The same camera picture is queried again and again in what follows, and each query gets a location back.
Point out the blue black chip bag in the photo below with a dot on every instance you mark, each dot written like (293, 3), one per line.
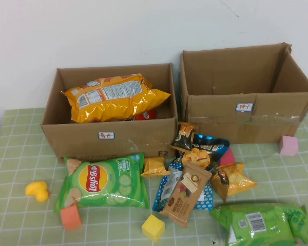
(208, 148)

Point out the red snack bag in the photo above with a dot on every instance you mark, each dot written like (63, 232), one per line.
(146, 115)

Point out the magenta foam cube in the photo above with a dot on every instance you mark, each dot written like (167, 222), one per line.
(227, 157)

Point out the yellow rubber duck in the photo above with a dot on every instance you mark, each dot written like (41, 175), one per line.
(38, 191)

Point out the green Lay's cucumber chip bag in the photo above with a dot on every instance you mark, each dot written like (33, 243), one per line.
(105, 184)

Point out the white label on taped box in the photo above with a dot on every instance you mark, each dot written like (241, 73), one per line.
(244, 106)

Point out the small black orange snack packet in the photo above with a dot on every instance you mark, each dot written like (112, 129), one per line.
(184, 137)

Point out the large yellow chip bag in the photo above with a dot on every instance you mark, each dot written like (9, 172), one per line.
(113, 100)

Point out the yellow foam cube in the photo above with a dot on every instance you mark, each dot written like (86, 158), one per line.
(153, 228)

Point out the orange foam cube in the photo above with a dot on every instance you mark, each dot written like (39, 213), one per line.
(71, 217)

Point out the green chip bag with barcode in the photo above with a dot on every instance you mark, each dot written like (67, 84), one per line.
(261, 225)

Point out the cardboard box with F2 print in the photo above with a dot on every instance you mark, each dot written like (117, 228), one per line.
(133, 138)

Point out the yellow cracker snack packet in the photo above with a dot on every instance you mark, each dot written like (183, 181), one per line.
(236, 179)

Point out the brown wafer snack package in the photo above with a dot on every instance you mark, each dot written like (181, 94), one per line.
(186, 194)

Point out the green checkered tablecloth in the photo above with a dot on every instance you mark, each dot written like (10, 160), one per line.
(15, 217)

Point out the blue polka-dot snack packet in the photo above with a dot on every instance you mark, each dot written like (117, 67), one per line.
(166, 187)

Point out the small plain yellow snack packet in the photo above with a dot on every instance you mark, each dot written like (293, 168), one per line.
(154, 167)

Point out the taped cardboard box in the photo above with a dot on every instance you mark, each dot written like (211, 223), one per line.
(215, 120)

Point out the white label on F2 box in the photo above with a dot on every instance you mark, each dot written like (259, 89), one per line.
(106, 135)

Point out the light pink foam cube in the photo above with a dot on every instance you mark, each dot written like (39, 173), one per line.
(288, 145)

